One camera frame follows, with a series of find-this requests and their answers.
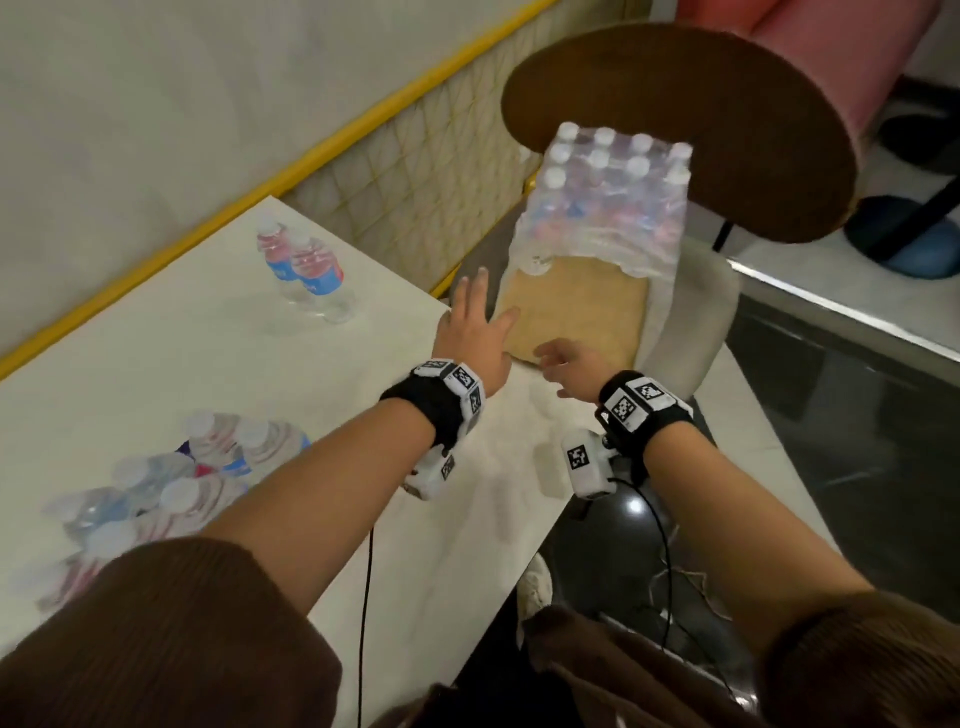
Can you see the person's right hand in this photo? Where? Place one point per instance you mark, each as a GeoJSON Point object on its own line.
{"type": "Point", "coordinates": [585, 371]}

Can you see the person's left hand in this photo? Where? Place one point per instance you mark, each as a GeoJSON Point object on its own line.
{"type": "Point", "coordinates": [472, 345]}

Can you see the brown cardboard box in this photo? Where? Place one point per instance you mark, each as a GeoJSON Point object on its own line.
{"type": "Point", "coordinates": [577, 307]}

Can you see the group of clear water bottles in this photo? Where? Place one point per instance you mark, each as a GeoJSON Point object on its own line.
{"type": "Point", "coordinates": [607, 202]}

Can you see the cluster of water bottles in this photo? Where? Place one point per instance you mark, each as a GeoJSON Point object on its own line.
{"type": "Point", "coordinates": [195, 495]}

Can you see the person's right forearm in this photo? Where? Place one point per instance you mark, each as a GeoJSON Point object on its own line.
{"type": "Point", "coordinates": [750, 525]}

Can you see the person's left forearm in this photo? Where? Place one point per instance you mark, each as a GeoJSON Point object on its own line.
{"type": "Point", "coordinates": [322, 495]}

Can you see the white shoe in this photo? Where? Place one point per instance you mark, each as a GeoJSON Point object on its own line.
{"type": "Point", "coordinates": [534, 592]}

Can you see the brown chair backrest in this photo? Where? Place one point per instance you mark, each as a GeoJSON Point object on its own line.
{"type": "Point", "coordinates": [712, 120]}

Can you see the white table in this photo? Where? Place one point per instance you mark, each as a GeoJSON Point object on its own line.
{"type": "Point", "coordinates": [187, 352]}

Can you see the dark round stool base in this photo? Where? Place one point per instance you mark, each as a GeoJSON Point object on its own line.
{"type": "Point", "coordinates": [915, 255]}

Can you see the pink seat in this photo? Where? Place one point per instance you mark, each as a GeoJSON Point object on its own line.
{"type": "Point", "coordinates": [825, 52]}

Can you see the brown sweater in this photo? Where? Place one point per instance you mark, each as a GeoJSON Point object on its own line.
{"type": "Point", "coordinates": [150, 637]}

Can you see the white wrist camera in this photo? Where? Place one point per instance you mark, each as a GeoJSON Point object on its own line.
{"type": "Point", "coordinates": [589, 465]}
{"type": "Point", "coordinates": [435, 472]}

